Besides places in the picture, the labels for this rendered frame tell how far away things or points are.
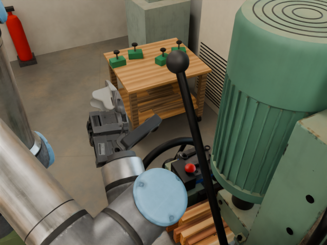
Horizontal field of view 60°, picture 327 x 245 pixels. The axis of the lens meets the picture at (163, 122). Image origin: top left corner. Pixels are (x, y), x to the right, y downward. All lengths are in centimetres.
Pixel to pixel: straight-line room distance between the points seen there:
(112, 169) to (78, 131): 188
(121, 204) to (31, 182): 13
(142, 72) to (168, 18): 86
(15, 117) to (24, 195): 51
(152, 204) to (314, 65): 28
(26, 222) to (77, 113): 222
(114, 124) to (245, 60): 34
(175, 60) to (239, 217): 40
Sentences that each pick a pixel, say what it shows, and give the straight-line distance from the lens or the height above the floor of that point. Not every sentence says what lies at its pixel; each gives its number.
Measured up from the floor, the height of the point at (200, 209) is 97.
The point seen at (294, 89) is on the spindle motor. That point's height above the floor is 145.
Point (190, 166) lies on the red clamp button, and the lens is 80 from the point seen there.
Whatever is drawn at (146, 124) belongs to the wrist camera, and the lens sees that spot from 65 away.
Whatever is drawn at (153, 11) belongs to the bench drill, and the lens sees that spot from 269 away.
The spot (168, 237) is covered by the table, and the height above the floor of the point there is 90.
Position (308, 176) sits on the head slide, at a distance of 39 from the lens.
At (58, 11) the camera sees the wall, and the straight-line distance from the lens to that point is 352.
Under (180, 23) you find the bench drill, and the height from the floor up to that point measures 51.
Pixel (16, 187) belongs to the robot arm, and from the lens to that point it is 45.
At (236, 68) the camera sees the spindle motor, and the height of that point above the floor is 144.
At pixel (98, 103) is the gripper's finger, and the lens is 70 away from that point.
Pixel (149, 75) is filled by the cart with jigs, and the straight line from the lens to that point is 205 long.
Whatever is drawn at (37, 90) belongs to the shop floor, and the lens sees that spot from 306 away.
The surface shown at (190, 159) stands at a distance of 85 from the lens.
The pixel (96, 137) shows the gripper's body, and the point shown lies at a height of 121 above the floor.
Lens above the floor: 165
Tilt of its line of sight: 43 degrees down
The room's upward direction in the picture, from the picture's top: straight up
